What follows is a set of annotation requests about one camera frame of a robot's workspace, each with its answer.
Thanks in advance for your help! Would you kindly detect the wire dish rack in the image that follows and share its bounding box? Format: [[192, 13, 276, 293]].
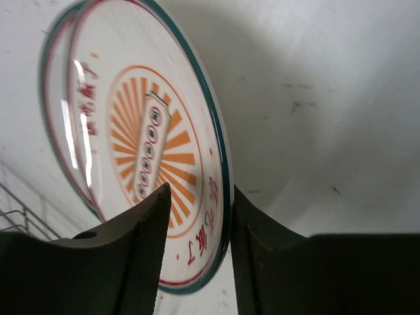
[[1, 184, 60, 241]]

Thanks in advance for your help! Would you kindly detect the white plate red pattern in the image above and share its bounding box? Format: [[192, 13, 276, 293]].
[[66, 1, 234, 295]]

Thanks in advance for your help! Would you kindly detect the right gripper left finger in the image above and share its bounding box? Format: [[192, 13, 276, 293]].
[[1, 184, 171, 314]]

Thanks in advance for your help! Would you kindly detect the white plate orange sunburst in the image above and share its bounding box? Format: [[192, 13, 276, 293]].
[[38, 1, 103, 221]]

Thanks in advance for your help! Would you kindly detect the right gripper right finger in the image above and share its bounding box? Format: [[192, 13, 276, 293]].
[[231, 190, 419, 314]]

